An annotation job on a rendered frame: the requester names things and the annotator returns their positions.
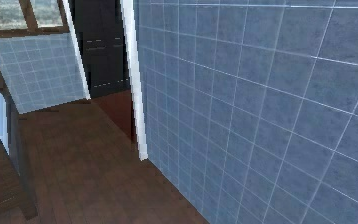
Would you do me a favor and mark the brown framed window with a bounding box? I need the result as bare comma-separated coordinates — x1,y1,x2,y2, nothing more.
0,0,71,40

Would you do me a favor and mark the dark brown vanity cabinet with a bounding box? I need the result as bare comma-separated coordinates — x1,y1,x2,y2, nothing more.
0,43,39,222

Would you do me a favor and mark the black cupboard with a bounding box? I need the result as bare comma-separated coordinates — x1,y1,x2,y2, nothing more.
68,0,131,100

